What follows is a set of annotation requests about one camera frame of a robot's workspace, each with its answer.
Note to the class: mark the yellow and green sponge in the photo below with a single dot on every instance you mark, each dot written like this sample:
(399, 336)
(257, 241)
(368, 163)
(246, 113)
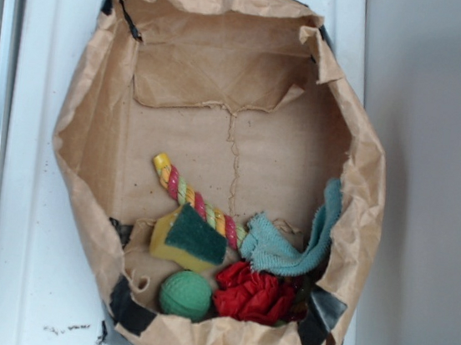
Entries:
(186, 239)

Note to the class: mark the light blue towel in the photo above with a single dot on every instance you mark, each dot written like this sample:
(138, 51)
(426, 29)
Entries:
(267, 250)

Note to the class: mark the brown paper-lined bin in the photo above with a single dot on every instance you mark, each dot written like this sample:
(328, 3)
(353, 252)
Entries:
(249, 102)

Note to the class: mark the red crumpled cloth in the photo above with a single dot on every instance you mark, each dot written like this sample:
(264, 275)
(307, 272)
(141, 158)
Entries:
(247, 295)

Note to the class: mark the green textured ball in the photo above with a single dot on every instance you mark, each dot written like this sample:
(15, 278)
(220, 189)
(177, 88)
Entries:
(186, 294)

